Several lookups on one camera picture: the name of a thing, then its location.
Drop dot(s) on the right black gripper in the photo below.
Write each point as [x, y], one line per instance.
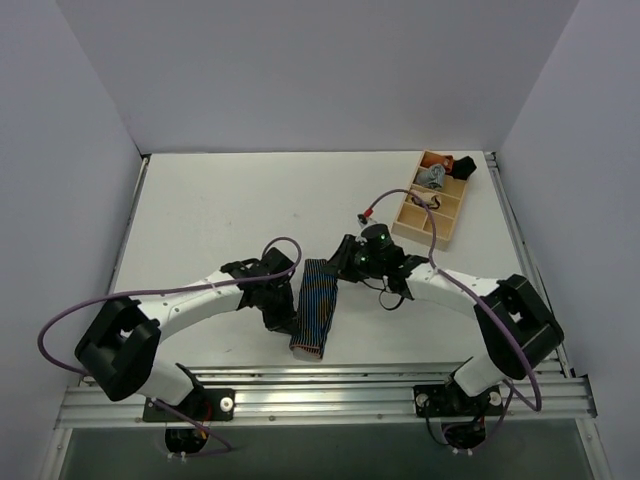
[343, 258]

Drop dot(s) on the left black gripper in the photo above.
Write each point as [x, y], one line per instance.
[279, 310]

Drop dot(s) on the navy striped underwear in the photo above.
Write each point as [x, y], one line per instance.
[316, 306]

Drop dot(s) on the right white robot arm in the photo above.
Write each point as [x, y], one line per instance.
[518, 329]

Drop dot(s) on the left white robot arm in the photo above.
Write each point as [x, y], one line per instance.
[120, 346]

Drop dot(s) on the beige rolled garment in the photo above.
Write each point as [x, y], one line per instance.
[426, 199]

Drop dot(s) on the grey rolled garment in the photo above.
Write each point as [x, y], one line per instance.
[432, 177]

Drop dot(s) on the orange rolled garment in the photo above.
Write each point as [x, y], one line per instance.
[447, 161]

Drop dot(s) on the black rolled garment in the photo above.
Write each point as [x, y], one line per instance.
[463, 168]

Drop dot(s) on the aluminium rail frame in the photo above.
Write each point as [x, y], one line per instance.
[315, 395]

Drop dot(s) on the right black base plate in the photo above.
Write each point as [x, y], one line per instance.
[449, 400]

